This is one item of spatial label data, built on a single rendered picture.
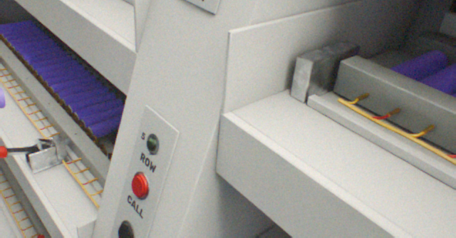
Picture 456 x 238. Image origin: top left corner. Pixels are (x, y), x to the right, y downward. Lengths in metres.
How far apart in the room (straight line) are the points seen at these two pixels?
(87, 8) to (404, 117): 0.28
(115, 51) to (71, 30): 0.09
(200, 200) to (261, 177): 0.06
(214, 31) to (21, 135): 0.38
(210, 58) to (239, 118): 0.04
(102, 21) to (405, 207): 0.27
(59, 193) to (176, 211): 0.22
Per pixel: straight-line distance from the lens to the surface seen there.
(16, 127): 0.59
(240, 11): 0.23
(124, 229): 0.32
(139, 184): 0.30
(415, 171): 0.23
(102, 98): 0.59
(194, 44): 0.26
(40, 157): 0.50
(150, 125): 0.29
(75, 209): 0.46
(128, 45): 0.32
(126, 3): 0.41
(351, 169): 0.21
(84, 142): 0.50
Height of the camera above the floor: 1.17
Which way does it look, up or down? 19 degrees down
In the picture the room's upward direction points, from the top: 19 degrees clockwise
